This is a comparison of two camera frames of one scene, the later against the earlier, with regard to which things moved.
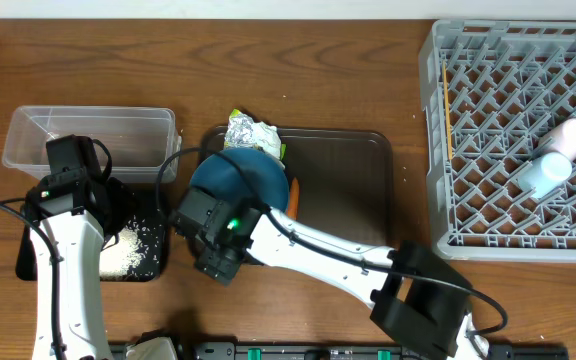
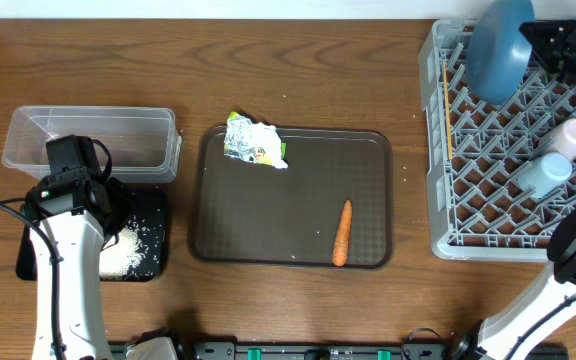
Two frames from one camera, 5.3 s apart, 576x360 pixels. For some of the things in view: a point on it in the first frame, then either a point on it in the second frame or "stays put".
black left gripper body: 122,203 stays put
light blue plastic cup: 545,175 stays put
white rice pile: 122,254 stays put
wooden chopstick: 446,108 stays put
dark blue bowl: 244,172 -> 498,49
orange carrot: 293,205 -> 340,246
